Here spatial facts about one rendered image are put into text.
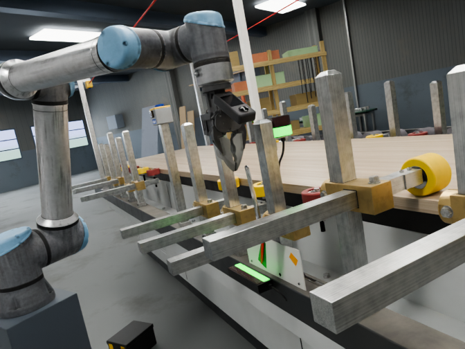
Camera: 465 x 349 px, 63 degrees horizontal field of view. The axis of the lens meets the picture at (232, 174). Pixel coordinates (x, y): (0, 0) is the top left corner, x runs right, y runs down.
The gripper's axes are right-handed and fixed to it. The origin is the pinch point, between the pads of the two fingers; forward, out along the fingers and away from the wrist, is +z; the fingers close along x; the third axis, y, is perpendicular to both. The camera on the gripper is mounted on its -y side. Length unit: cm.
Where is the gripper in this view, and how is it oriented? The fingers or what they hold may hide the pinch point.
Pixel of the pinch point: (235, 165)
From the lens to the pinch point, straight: 93.4
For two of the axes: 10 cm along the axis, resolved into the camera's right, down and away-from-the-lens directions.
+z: 1.8, 9.7, 1.5
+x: -8.7, 2.3, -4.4
